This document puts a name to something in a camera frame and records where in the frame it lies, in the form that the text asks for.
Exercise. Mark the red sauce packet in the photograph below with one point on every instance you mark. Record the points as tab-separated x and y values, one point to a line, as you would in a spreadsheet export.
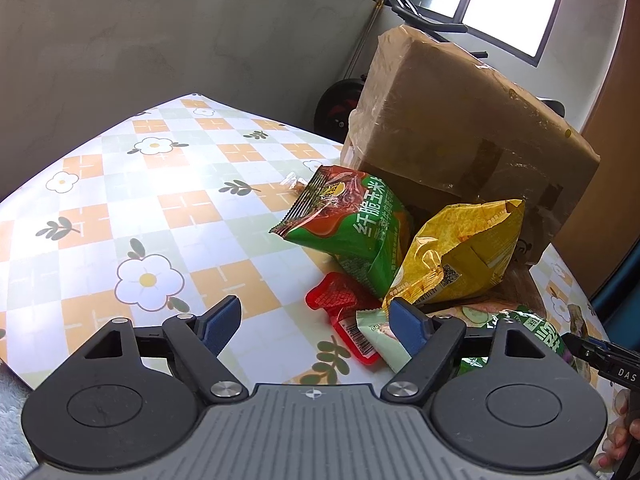
342	297

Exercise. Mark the green cucumber chip bag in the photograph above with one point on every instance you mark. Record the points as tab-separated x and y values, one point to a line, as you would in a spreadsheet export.
375	327

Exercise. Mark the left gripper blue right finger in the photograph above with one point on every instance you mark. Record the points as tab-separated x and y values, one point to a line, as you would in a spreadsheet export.
410	325

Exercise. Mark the brown cardboard box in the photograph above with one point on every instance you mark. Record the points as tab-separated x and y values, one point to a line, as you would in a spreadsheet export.
443	128

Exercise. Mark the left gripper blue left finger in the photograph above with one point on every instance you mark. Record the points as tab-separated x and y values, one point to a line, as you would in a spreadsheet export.
218	324

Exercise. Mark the floral checkered bed sheet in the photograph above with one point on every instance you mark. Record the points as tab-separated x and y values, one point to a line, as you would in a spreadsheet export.
166	212

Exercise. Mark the red green corn chip bag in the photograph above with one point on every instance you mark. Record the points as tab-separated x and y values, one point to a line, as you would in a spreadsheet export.
354	217

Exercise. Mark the yellow crinkled snack bag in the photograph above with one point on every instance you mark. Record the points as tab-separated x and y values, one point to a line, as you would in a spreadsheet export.
461	252

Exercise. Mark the black exercise bike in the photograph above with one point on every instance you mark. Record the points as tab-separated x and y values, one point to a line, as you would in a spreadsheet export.
384	38

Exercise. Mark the person right hand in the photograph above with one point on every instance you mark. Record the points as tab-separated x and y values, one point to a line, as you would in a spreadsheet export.
619	435

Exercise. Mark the wooden headboard panel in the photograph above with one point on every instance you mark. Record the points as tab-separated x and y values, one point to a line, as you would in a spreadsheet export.
605	224

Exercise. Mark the small clear nut packet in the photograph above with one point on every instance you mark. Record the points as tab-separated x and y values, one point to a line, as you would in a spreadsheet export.
293	184

